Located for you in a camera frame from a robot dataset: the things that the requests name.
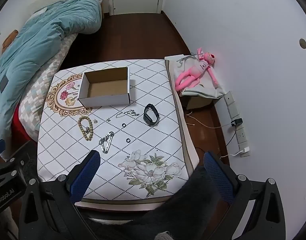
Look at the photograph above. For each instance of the red cloth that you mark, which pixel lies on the red cloth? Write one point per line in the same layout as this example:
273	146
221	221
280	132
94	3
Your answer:
18	127

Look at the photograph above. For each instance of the checked beige bed sheet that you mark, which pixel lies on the checked beige bed sheet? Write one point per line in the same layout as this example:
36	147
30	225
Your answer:
35	97

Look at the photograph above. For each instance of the white charger plug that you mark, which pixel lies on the white charger plug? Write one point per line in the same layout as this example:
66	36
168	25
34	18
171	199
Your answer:
245	150

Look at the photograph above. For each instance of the pink plush toy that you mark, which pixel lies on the pink plush toy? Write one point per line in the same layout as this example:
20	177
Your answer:
190	76

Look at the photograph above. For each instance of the brown wooden headboard piece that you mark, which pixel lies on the brown wooden headboard piece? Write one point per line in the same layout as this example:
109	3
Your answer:
9	41

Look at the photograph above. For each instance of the grey fuzzy cloth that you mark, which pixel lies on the grey fuzzy cloth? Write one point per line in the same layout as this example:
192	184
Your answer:
165	235

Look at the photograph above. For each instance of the grey power strip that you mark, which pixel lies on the grey power strip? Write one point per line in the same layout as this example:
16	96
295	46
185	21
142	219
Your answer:
232	105

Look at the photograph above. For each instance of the black charger plug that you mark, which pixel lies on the black charger plug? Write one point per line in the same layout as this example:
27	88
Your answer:
236	122

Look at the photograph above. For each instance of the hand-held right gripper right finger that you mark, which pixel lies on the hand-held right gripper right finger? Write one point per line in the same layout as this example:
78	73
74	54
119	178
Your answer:
217	177

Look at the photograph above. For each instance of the round wall hole cover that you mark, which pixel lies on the round wall hole cover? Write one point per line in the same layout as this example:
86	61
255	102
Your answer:
303	43

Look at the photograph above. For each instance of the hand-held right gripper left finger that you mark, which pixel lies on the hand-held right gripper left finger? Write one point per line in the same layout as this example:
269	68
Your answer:
86	173

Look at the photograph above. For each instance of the black smart watch band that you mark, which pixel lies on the black smart watch band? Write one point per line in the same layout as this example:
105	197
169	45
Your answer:
149	120

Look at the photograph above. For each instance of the teal quilted blanket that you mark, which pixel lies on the teal quilted blanket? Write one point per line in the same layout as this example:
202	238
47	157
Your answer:
30	55

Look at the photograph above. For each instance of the cardboard box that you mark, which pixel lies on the cardboard box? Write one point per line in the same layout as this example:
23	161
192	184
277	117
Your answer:
103	101

